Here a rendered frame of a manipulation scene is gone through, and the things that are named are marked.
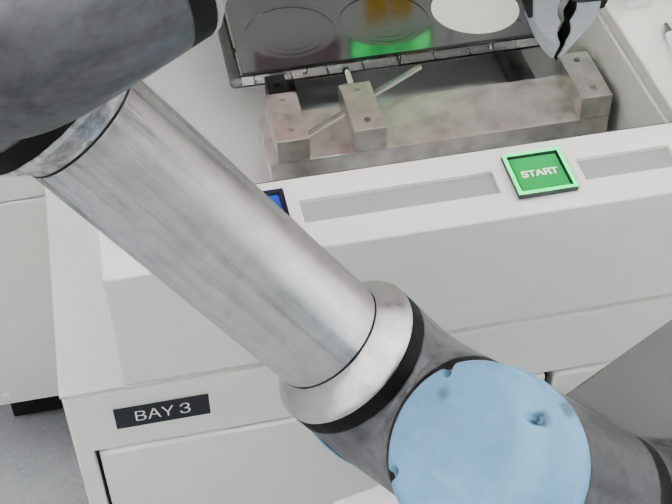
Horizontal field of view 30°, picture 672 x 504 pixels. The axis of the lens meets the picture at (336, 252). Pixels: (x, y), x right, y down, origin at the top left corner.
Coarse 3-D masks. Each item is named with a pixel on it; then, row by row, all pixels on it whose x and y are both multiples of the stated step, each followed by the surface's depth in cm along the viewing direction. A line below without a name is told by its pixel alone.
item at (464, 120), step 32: (416, 96) 136; (448, 96) 136; (480, 96) 136; (512, 96) 136; (544, 96) 135; (416, 128) 132; (448, 128) 132; (480, 128) 132; (512, 128) 132; (544, 128) 132; (576, 128) 133; (320, 160) 129; (352, 160) 130; (384, 160) 131
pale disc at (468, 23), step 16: (448, 0) 145; (464, 0) 145; (480, 0) 145; (496, 0) 145; (512, 0) 145; (448, 16) 143; (464, 16) 143; (480, 16) 143; (496, 16) 143; (512, 16) 143; (464, 32) 141; (480, 32) 141
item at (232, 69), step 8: (224, 16) 143; (224, 24) 142; (224, 32) 141; (224, 40) 140; (224, 48) 139; (232, 48) 139; (224, 56) 138; (232, 56) 138; (232, 64) 137; (232, 72) 136; (232, 80) 135
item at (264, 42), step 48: (240, 0) 146; (288, 0) 146; (336, 0) 146; (384, 0) 146; (432, 0) 145; (240, 48) 139; (288, 48) 139; (336, 48) 139; (384, 48) 139; (432, 48) 139
